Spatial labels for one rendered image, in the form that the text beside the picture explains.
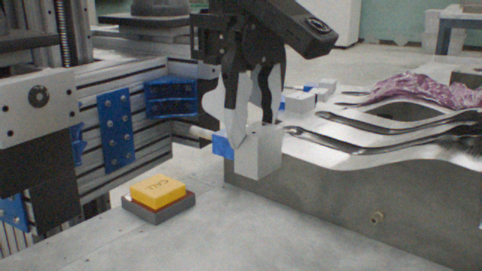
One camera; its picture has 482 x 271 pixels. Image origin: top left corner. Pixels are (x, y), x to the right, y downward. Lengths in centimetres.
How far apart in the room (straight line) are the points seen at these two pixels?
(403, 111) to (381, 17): 713
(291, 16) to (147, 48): 70
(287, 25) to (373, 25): 763
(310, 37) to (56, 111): 43
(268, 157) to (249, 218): 15
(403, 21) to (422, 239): 745
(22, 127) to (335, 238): 46
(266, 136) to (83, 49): 64
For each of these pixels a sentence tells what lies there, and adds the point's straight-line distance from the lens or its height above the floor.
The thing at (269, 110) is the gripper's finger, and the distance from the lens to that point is 52.
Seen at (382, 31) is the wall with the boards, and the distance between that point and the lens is 803.
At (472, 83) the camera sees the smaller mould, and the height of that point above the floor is 84.
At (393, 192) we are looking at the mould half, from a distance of 56.
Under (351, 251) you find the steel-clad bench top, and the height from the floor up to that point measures 80.
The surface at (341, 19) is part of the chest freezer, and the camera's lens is 728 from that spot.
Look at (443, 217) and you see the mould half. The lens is 56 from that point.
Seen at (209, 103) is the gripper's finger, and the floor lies 99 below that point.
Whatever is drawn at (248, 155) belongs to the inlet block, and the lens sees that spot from 49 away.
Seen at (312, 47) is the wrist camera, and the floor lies 106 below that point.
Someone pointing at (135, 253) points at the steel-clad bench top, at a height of 80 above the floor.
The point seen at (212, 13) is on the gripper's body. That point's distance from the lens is 49.
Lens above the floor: 113
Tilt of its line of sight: 21 degrees down
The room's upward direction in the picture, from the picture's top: straight up
